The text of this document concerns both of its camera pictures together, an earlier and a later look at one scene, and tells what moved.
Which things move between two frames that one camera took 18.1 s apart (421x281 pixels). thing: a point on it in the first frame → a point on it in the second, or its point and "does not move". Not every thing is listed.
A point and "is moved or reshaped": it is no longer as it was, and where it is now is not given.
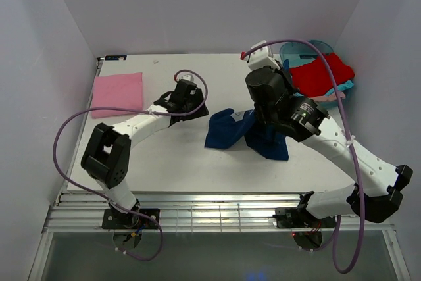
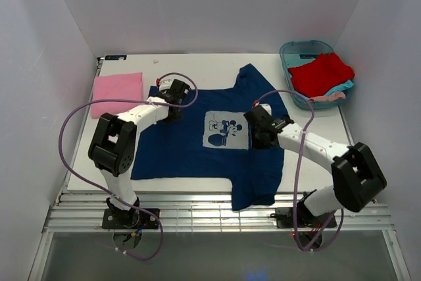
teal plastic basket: x=297 y=54 does not move
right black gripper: x=287 y=79 → x=255 y=144
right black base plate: x=296 y=218 does not move
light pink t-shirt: x=332 y=97 does not move
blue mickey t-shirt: x=228 y=127 is moved or reshaped
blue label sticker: x=121 y=57 does not move
